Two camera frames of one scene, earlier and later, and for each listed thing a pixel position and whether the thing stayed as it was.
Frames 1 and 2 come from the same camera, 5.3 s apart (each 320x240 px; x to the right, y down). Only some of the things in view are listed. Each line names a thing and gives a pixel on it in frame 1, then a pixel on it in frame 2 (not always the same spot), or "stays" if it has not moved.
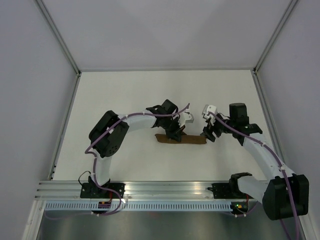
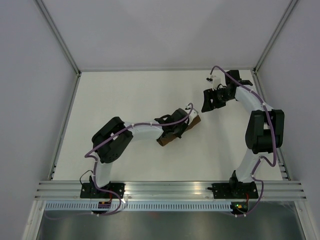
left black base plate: x=93 y=190 stays
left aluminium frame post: x=58 y=37 stays
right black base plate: x=229 y=191 stays
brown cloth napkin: x=185 y=139 to x=165 y=140
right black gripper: x=209 y=128 to x=208 y=94
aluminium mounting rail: x=135 y=190 stays
